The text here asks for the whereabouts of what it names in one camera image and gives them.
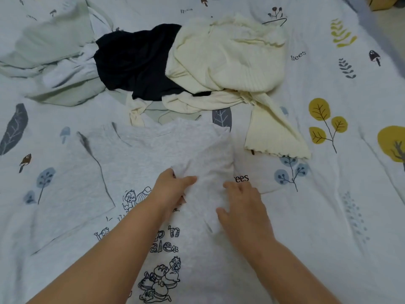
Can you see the person's left hand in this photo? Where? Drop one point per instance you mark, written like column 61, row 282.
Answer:
column 168, row 190

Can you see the person's right hand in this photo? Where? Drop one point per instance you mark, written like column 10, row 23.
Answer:
column 247, row 218

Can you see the grey Chip n Dale shirt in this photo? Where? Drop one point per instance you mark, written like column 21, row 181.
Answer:
column 95, row 180

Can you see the bed with leaf print bedding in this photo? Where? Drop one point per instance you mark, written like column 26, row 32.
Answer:
column 354, row 218

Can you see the black garment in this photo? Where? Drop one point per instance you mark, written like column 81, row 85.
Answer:
column 136, row 60

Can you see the sage green zip jacket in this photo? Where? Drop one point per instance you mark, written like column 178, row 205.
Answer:
column 57, row 41

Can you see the person's right forearm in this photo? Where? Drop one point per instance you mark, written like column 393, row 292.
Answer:
column 297, row 275

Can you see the person's left forearm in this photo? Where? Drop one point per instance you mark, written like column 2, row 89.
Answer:
column 95, row 266

